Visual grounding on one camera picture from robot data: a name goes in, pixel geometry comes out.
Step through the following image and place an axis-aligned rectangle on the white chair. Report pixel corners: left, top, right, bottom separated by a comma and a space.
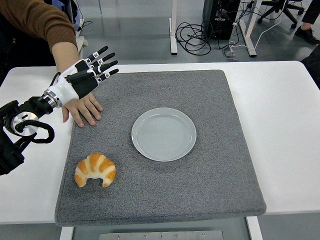
76, 35, 89, 55

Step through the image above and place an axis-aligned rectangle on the pale grey round plate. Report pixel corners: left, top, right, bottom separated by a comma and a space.
131, 107, 198, 163

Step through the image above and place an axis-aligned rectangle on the black computer tower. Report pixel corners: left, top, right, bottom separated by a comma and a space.
202, 0, 241, 41

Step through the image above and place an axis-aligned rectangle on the grey floor socket box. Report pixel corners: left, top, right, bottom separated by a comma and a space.
222, 48, 239, 62

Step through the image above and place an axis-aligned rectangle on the black fabric object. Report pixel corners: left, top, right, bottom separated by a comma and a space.
299, 46, 320, 91

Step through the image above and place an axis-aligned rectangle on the white table leg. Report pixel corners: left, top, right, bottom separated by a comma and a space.
59, 226, 75, 240
246, 216, 264, 240

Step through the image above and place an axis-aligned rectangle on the grey felt mat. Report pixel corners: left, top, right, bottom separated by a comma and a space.
54, 69, 267, 227

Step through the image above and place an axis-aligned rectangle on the coiled black cable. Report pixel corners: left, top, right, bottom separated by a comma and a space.
174, 21, 212, 56

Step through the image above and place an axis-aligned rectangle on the white cable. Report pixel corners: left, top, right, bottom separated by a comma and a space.
228, 6, 286, 51

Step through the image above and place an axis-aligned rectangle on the golden croissant bread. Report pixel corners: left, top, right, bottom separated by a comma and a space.
74, 152, 117, 188

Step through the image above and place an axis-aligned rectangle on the person's leg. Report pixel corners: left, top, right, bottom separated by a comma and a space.
293, 0, 320, 46

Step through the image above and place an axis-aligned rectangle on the black office chair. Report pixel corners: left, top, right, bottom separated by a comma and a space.
257, 0, 306, 30

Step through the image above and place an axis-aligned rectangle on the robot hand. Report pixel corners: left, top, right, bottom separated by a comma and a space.
46, 45, 119, 108

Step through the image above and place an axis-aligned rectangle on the person's hand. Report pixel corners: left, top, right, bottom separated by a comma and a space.
61, 92, 104, 128

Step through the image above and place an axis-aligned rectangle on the grey metal plate with screws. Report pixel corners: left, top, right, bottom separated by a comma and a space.
99, 230, 225, 240

